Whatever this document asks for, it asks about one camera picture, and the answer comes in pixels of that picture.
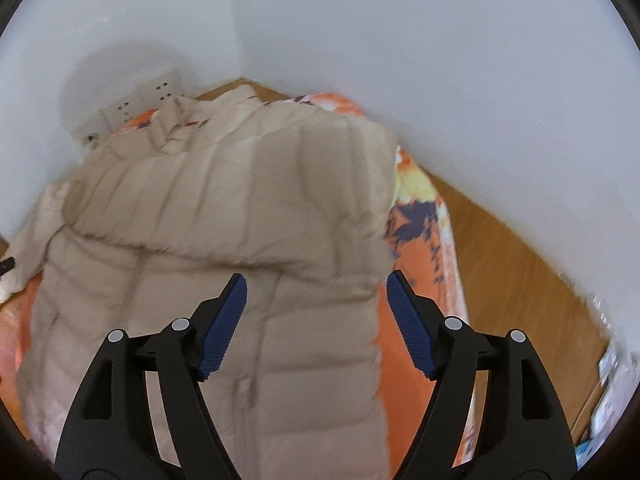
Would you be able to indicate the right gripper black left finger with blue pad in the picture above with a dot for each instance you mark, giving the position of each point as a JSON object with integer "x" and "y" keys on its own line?
{"x": 108, "y": 432}

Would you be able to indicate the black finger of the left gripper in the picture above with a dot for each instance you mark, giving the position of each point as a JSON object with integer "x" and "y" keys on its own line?
{"x": 6, "y": 265}

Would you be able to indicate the beige puffer jacket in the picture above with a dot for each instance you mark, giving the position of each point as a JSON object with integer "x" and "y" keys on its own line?
{"x": 156, "y": 220}

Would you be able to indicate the white wall socket panel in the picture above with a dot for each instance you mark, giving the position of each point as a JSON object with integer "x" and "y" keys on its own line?
{"x": 148, "y": 90}

